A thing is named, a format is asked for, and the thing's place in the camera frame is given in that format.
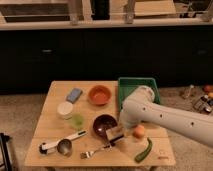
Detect wooden eraser with black felt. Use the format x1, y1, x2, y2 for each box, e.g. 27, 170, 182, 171
106, 126, 124, 144

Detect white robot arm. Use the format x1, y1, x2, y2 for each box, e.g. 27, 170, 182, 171
120, 86, 213, 148

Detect orange bowl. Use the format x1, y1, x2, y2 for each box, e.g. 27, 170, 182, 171
88, 85, 111, 105

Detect purple bowl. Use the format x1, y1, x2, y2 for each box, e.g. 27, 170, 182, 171
93, 114, 117, 139

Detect green plastic tray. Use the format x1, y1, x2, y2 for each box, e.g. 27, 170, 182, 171
118, 77, 160, 109

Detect blue sponge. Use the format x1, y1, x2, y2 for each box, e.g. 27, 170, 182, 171
66, 88, 83, 104

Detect green translucent cup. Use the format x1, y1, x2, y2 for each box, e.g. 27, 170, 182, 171
71, 114, 84, 130

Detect wooden table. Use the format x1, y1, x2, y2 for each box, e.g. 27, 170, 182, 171
25, 81, 175, 168

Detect orange fruit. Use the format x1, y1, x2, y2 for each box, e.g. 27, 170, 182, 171
132, 125, 145, 139

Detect silver fork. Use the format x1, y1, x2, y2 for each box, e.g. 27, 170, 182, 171
80, 145, 112, 159

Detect green cucumber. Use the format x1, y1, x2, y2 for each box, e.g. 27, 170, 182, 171
134, 138, 153, 163

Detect dark cabinet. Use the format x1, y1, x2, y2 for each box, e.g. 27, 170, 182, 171
0, 26, 213, 94

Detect bottles on floor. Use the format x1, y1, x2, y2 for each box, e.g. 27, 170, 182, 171
181, 85, 213, 115

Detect black object at floor left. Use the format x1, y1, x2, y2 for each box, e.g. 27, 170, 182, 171
0, 133, 12, 171

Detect white handled measuring scoop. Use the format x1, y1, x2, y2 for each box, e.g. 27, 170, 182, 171
39, 131, 86, 156

